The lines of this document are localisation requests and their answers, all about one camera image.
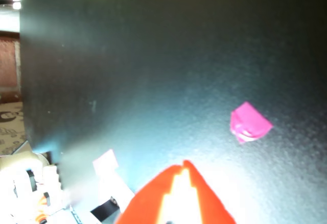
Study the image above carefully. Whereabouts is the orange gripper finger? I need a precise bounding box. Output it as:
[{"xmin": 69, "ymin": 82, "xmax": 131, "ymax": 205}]
[
  {"xmin": 115, "ymin": 164, "xmax": 182, "ymax": 224},
  {"xmin": 182, "ymin": 159, "xmax": 238, "ymax": 224}
]

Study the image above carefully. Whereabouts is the black battery-like block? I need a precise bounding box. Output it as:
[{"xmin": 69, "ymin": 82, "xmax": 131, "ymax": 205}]
[{"xmin": 89, "ymin": 195, "xmax": 121, "ymax": 222}]

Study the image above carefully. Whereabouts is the pale pink tape piece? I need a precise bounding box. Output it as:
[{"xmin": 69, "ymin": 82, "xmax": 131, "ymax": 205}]
[{"xmin": 91, "ymin": 148, "xmax": 120, "ymax": 175}]

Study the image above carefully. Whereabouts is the magenta glossy tape piece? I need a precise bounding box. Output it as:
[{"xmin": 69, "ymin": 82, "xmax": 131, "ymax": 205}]
[{"xmin": 229, "ymin": 101, "xmax": 274, "ymax": 145}]

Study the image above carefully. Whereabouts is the patterned beige rug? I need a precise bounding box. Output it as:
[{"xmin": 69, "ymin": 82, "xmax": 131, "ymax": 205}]
[{"xmin": 0, "ymin": 101, "xmax": 32, "ymax": 156}]

